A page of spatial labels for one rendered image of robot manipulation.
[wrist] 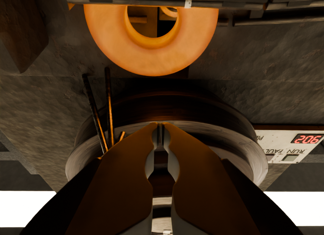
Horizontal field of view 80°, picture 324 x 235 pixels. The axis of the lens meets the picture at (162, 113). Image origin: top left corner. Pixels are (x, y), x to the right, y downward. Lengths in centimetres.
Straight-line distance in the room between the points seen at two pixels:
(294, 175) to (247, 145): 913
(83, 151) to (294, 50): 42
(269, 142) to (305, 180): 899
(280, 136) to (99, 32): 56
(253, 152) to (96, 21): 35
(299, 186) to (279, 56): 900
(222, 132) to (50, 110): 43
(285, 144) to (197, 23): 54
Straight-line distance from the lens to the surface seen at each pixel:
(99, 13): 26
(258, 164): 48
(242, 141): 39
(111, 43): 27
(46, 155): 78
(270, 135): 64
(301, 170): 981
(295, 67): 44
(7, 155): 656
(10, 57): 29
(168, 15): 36
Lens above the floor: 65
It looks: 46 degrees up
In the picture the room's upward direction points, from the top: 177 degrees counter-clockwise
